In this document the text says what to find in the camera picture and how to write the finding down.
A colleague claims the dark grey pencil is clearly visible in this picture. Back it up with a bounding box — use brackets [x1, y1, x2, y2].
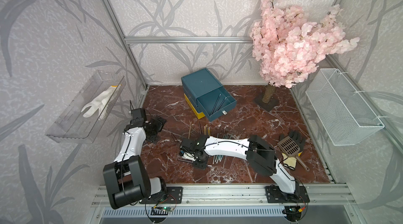
[217, 97, 227, 111]
[210, 94, 221, 116]

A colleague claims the teal pull-out drawer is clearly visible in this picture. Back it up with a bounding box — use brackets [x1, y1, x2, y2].
[196, 86, 237, 122]

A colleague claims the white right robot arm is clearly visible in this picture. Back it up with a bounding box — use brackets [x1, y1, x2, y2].
[180, 135, 300, 197]

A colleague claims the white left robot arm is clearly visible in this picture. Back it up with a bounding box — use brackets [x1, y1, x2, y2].
[103, 116, 168, 209]

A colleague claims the yellow drawer cabinet base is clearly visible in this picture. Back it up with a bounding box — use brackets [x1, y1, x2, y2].
[184, 94, 205, 120]

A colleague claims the teal drawer cabinet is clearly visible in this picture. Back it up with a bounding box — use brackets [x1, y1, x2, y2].
[181, 68, 222, 99]

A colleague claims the green pencil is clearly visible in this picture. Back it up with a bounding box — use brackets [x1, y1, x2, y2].
[213, 155, 222, 164]

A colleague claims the white work glove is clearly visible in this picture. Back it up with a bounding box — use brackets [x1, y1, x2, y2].
[81, 86, 118, 121]

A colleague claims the brown slotted spatula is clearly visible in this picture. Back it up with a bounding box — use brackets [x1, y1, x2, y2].
[277, 136, 310, 171]

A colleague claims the black glove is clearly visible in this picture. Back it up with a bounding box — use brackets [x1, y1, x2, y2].
[288, 130, 306, 155]

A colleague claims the pink artificial blossom tree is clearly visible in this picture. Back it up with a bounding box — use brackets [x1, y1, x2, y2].
[250, 0, 360, 111]

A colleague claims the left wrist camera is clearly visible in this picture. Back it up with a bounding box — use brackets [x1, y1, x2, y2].
[130, 108, 147, 127]

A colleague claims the aluminium front rail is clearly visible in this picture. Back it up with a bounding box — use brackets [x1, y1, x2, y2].
[91, 183, 358, 207]

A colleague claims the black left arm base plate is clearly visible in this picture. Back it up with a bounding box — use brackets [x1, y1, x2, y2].
[140, 186, 183, 205]

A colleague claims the clear plastic wall tray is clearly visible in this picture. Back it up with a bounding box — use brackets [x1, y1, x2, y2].
[45, 71, 126, 144]

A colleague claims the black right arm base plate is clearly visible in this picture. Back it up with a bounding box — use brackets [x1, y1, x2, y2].
[264, 183, 310, 204]

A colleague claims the white wire mesh basket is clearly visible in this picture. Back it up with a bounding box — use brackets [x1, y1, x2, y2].
[306, 69, 385, 146]

